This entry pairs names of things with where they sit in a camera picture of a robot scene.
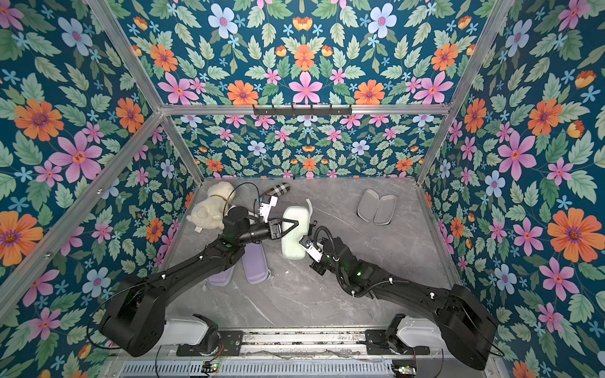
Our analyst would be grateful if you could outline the black hook rail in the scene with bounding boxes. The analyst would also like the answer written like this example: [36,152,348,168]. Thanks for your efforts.
[252,105,353,117]

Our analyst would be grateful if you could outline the plaid folded umbrella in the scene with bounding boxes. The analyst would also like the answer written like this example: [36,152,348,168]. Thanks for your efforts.
[262,182,291,197]

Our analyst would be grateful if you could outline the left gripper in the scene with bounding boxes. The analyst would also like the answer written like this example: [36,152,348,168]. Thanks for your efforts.
[235,219,297,247]

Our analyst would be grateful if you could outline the white plush dog toy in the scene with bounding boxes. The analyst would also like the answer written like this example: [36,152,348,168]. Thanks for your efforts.
[187,181,236,232]

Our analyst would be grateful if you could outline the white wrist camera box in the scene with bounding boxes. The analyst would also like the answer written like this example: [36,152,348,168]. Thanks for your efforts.
[299,236,323,263]

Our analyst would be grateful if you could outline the aluminium front rail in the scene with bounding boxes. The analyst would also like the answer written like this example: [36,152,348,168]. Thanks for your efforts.
[110,327,499,360]

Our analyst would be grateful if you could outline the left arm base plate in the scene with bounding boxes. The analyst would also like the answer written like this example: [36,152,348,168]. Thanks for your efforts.
[176,330,244,357]

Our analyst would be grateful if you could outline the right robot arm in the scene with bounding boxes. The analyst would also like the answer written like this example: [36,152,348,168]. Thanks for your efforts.
[299,236,498,370]

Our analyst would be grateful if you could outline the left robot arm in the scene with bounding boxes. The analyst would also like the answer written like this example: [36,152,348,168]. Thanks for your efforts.
[99,206,301,357]

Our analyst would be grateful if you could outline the mint green zippered case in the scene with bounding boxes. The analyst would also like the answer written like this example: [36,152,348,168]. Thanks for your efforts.
[281,199,313,260]

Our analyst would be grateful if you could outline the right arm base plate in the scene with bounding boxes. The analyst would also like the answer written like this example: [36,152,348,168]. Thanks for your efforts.
[359,329,430,357]

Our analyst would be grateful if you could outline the beige case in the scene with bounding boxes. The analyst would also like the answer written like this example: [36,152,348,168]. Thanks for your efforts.
[357,189,397,225]

